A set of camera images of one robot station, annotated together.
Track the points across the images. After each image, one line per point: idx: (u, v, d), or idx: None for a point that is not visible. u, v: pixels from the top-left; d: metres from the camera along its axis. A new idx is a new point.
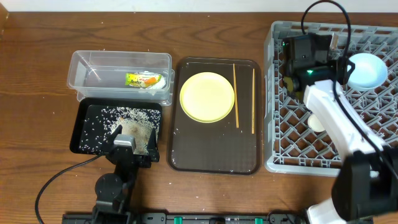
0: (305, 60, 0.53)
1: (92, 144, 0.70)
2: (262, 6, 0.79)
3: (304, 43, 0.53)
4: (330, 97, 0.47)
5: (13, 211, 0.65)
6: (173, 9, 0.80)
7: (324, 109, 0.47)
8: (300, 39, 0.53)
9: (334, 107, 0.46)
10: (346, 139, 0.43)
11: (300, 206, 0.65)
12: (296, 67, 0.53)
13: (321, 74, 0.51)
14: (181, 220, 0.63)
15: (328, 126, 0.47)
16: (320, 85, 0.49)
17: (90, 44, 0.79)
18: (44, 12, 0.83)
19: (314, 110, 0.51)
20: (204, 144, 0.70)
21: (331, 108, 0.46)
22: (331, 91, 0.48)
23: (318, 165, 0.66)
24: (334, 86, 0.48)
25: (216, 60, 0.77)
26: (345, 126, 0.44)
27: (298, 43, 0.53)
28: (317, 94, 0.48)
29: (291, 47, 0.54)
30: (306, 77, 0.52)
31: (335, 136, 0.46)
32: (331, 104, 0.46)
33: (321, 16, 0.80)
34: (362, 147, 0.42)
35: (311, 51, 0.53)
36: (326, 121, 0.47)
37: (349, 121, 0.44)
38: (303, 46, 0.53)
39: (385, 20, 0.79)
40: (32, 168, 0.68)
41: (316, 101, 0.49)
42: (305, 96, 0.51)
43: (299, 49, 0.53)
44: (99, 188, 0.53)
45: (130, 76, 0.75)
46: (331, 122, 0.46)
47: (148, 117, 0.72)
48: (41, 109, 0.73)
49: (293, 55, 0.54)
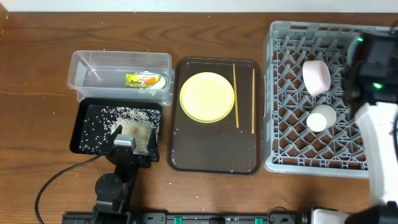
0: (377, 66, 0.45)
1: (92, 144, 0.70)
2: (262, 6, 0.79)
3: (382, 46, 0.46)
4: (388, 127, 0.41)
5: (13, 211, 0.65)
6: (173, 9, 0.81)
7: (369, 131, 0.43)
8: (381, 41, 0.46)
9: (389, 147, 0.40)
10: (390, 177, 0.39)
11: (300, 205, 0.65)
12: (361, 75, 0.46)
13: (390, 92, 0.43)
14: (181, 220, 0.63)
15: (368, 151, 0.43)
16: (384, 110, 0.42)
17: (90, 44, 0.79)
18: (44, 12, 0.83)
19: (361, 127, 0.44)
20: (204, 144, 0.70)
21: (382, 135, 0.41)
22: (391, 121, 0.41)
23: (316, 165, 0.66)
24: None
25: (216, 60, 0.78)
26: (393, 168, 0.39)
27: (379, 46, 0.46)
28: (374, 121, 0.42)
29: (367, 47, 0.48)
30: (370, 88, 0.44)
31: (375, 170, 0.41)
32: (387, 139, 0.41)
33: (319, 16, 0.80)
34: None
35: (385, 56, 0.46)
36: (369, 142, 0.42)
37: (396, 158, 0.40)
38: (382, 50, 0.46)
39: (385, 20, 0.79)
40: (32, 168, 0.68)
41: (371, 126, 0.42)
42: (359, 112, 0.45)
43: (375, 55, 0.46)
44: (99, 188, 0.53)
45: (130, 76, 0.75)
46: (375, 145, 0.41)
47: (148, 117, 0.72)
48: (41, 109, 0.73)
49: (364, 58, 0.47)
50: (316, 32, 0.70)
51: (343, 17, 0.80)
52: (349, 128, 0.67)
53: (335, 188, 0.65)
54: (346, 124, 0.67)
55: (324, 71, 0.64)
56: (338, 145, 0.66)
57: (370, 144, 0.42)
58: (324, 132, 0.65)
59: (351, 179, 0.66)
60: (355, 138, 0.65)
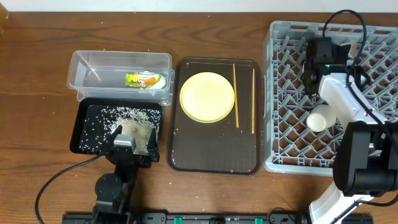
0: (324, 58, 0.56)
1: (92, 144, 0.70)
2: (262, 6, 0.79)
3: (324, 46, 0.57)
4: (342, 83, 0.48)
5: (13, 211, 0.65)
6: (173, 9, 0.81)
7: (329, 94, 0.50)
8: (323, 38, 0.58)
9: (346, 93, 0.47)
10: (352, 110, 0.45)
11: (300, 205, 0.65)
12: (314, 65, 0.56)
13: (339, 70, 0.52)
14: (181, 219, 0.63)
15: (336, 109, 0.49)
16: (336, 79, 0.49)
17: (90, 44, 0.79)
18: (44, 12, 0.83)
19: (326, 97, 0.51)
20: (204, 143, 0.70)
21: (338, 88, 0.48)
22: (344, 79, 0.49)
23: (316, 165, 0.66)
24: (349, 75, 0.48)
25: (216, 60, 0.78)
26: (354, 106, 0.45)
27: (322, 43, 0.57)
28: (328, 83, 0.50)
29: (314, 46, 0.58)
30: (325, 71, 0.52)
31: (344, 116, 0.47)
32: (342, 89, 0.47)
33: (319, 15, 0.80)
34: (365, 120, 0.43)
35: (328, 51, 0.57)
36: (334, 98, 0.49)
37: (354, 99, 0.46)
38: (324, 46, 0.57)
39: (385, 20, 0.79)
40: (32, 168, 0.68)
41: (329, 88, 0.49)
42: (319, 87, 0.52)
43: (321, 50, 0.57)
44: (99, 188, 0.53)
45: (130, 76, 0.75)
46: (337, 99, 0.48)
47: (148, 117, 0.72)
48: (41, 109, 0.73)
49: (314, 53, 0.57)
50: (316, 32, 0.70)
51: (343, 17, 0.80)
52: None
53: None
54: None
55: None
56: (339, 146, 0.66)
57: (334, 98, 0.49)
58: (324, 132, 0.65)
59: None
60: None
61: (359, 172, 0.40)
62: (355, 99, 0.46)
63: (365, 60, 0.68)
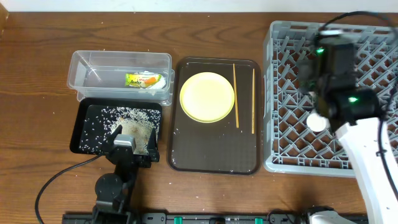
0: (344, 77, 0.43)
1: (92, 144, 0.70)
2: (262, 6, 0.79)
3: (343, 56, 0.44)
4: (375, 148, 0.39)
5: (13, 211, 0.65)
6: (173, 9, 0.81)
7: (352, 155, 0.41)
8: (342, 46, 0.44)
9: (379, 173, 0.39)
10: (384, 205, 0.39)
11: (300, 205, 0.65)
12: (331, 89, 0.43)
13: (367, 103, 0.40)
14: (181, 220, 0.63)
15: (359, 180, 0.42)
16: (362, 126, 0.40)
17: (90, 44, 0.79)
18: (44, 12, 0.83)
19: (346, 144, 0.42)
20: (204, 143, 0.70)
21: (368, 158, 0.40)
22: (375, 139, 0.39)
23: (316, 165, 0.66)
24: (382, 127, 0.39)
25: (216, 60, 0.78)
26: (385, 196, 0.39)
27: (340, 55, 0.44)
28: (353, 139, 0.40)
29: (329, 58, 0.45)
30: (346, 104, 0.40)
31: (369, 198, 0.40)
32: (375, 165, 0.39)
33: (319, 15, 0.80)
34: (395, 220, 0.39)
35: (348, 66, 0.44)
36: (359, 166, 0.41)
37: (388, 182, 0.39)
38: (343, 60, 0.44)
39: (385, 20, 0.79)
40: (32, 168, 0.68)
41: (357, 152, 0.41)
42: (340, 130, 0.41)
43: (338, 66, 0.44)
44: (99, 188, 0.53)
45: (130, 76, 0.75)
46: (365, 173, 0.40)
47: (148, 117, 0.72)
48: (41, 109, 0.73)
49: (331, 70, 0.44)
50: (316, 32, 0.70)
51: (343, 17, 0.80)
52: None
53: (335, 188, 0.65)
54: None
55: None
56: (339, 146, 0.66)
57: (359, 168, 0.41)
58: (324, 132, 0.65)
59: (351, 179, 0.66)
60: None
61: None
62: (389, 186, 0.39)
63: (365, 60, 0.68)
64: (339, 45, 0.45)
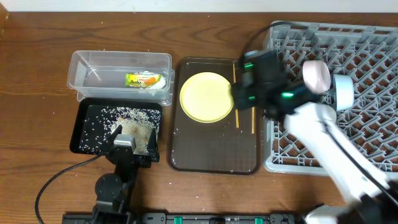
0: (275, 80, 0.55)
1: (92, 144, 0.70)
2: (262, 6, 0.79)
3: (270, 65, 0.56)
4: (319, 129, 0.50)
5: (13, 211, 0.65)
6: (173, 9, 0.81)
7: (305, 142, 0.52)
8: (265, 57, 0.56)
9: (333, 148, 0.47)
10: (347, 173, 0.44)
11: (300, 205, 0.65)
12: (268, 93, 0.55)
13: (298, 96, 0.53)
14: (181, 220, 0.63)
15: (324, 164, 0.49)
16: (302, 113, 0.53)
17: (90, 44, 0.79)
18: (44, 12, 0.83)
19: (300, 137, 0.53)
20: (204, 143, 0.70)
21: (319, 139, 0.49)
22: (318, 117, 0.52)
23: (317, 165, 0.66)
24: (319, 111, 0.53)
25: (216, 60, 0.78)
26: (344, 165, 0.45)
27: (266, 63, 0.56)
28: (295, 126, 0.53)
29: (256, 70, 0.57)
30: (284, 102, 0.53)
31: (335, 175, 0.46)
32: (325, 140, 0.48)
33: (319, 15, 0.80)
34: (364, 185, 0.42)
35: (275, 71, 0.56)
36: (320, 147, 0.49)
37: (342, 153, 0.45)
38: (270, 68, 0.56)
39: (385, 20, 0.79)
40: (32, 168, 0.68)
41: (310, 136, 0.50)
42: (290, 124, 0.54)
43: (268, 72, 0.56)
44: (99, 188, 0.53)
45: (130, 77, 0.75)
46: (323, 155, 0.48)
47: (148, 117, 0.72)
48: (41, 109, 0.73)
49: (263, 78, 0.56)
50: (316, 32, 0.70)
51: (343, 17, 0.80)
52: (349, 129, 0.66)
53: (335, 188, 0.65)
54: (346, 124, 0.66)
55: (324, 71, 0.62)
56: None
57: (318, 149, 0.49)
58: None
59: None
60: (355, 138, 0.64)
61: None
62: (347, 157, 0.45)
63: (365, 60, 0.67)
64: (263, 56, 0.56)
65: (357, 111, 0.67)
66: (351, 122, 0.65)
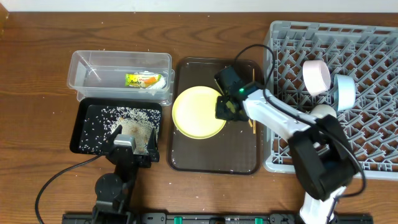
0: (235, 85, 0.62)
1: (92, 144, 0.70)
2: (262, 6, 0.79)
3: (229, 73, 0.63)
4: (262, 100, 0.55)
5: (13, 211, 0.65)
6: (173, 9, 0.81)
7: (257, 112, 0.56)
8: (223, 71, 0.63)
9: (270, 109, 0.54)
10: (284, 126, 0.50)
11: (300, 205, 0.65)
12: (232, 94, 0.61)
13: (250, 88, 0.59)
14: (181, 220, 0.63)
15: (272, 127, 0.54)
16: (252, 98, 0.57)
17: (90, 44, 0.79)
18: (43, 12, 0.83)
19: (260, 119, 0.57)
20: (204, 143, 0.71)
21: (260, 104, 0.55)
22: (262, 96, 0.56)
23: None
24: (263, 91, 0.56)
25: (216, 60, 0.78)
26: (278, 118, 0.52)
27: (224, 74, 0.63)
28: (252, 105, 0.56)
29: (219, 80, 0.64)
30: (240, 96, 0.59)
31: (280, 127, 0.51)
32: (265, 106, 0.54)
33: (319, 15, 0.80)
34: (298, 127, 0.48)
35: (236, 77, 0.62)
36: (265, 116, 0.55)
37: (279, 109, 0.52)
38: (229, 76, 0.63)
39: (385, 20, 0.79)
40: (32, 168, 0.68)
41: (254, 106, 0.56)
42: (247, 111, 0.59)
43: (227, 78, 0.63)
44: (99, 188, 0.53)
45: (130, 77, 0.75)
46: (268, 117, 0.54)
47: (148, 117, 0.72)
48: (41, 109, 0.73)
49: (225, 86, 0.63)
50: (316, 32, 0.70)
51: (343, 17, 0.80)
52: (349, 129, 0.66)
53: None
54: (346, 124, 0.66)
55: (324, 71, 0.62)
56: None
57: (264, 117, 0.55)
58: None
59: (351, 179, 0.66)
60: (355, 138, 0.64)
61: (321, 176, 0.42)
62: (280, 112, 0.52)
63: (365, 60, 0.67)
64: (222, 70, 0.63)
65: (357, 111, 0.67)
66: (351, 122, 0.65)
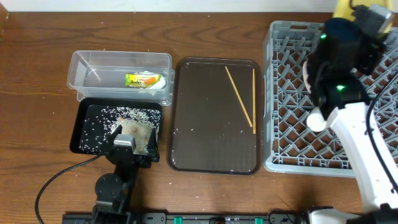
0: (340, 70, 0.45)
1: (92, 144, 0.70)
2: (262, 6, 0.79)
3: (350, 50, 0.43)
4: (361, 129, 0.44)
5: (13, 211, 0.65)
6: (173, 9, 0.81)
7: (345, 135, 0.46)
8: (348, 43, 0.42)
9: (367, 149, 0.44)
10: (374, 186, 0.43)
11: (300, 205, 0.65)
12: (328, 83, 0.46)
13: (351, 93, 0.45)
14: (181, 220, 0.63)
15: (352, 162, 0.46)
16: (352, 113, 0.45)
17: (90, 44, 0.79)
18: (43, 12, 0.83)
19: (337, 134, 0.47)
20: (204, 144, 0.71)
21: (359, 139, 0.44)
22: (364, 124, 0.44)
23: (317, 165, 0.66)
24: (369, 116, 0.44)
25: (216, 60, 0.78)
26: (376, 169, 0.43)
27: (346, 48, 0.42)
28: (348, 123, 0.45)
29: (334, 50, 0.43)
30: (333, 93, 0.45)
31: (360, 173, 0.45)
32: (364, 141, 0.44)
33: (320, 15, 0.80)
34: (388, 194, 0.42)
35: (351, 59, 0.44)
36: (352, 149, 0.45)
37: (376, 156, 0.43)
38: (346, 55, 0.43)
39: None
40: (32, 168, 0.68)
41: (344, 127, 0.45)
42: (329, 116, 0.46)
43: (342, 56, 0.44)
44: (99, 188, 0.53)
45: (130, 77, 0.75)
46: (356, 152, 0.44)
47: (148, 117, 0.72)
48: (41, 109, 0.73)
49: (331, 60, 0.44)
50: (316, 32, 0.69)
51: None
52: None
53: (334, 188, 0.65)
54: None
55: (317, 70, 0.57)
56: (338, 145, 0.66)
57: (351, 149, 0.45)
58: (324, 132, 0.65)
59: (351, 179, 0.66)
60: None
61: None
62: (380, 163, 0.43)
63: None
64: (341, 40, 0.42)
65: None
66: None
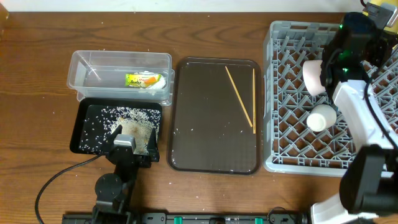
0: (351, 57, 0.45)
1: (92, 144, 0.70)
2: (262, 6, 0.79)
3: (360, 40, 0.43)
4: (359, 94, 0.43)
5: (13, 211, 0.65)
6: (173, 9, 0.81)
7: (341, 98, 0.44)
8: (359, 33, 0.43)
9: (362, 106, 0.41)
10: (366, 132, 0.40)
11: (299, 205, 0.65)
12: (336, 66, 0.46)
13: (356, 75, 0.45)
14: (181, 220, 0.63)
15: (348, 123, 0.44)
16: (353, 83, 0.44)
17: (90, 44, 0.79)
18: (43, 12, 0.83)
19: (339, 105, 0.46)
20: (204, 143, 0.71)
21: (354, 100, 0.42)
22: (361, 89, 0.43)
23: (317, 165, 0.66)
24: (367, 86, 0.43)
25: (216, 60, 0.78)
26: (369, 121, 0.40)
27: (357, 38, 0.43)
28: (346, 89, 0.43)
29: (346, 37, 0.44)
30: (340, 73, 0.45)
31: (354, 127, 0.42)
32: (359, 101, 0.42)
33: (320, 15, 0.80)
34: (380, 142, 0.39)
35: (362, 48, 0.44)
36: (348, 109, 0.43)
37: (369, 110, 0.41)
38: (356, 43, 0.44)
39: None
40: (32, 168, 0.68)
41: (344, 96, 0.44)
42: (335, 92, 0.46)
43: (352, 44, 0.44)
44: (99, 188, 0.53)
45: (130, 77, 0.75)
46: (352, 111, 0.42)
47: (148, 117, 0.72)
48: (41, 109, 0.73)
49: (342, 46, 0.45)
50: (316, 32, 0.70)
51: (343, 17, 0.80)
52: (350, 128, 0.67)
53: (334, 188, 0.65)
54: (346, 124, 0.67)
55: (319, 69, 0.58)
56: (339, 145, 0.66)
57: (347, 109, 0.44)
58: (324, 132, 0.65)
59: None
60: None
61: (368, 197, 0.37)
62: (372, 116, 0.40)
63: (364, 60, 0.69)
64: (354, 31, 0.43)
65: None
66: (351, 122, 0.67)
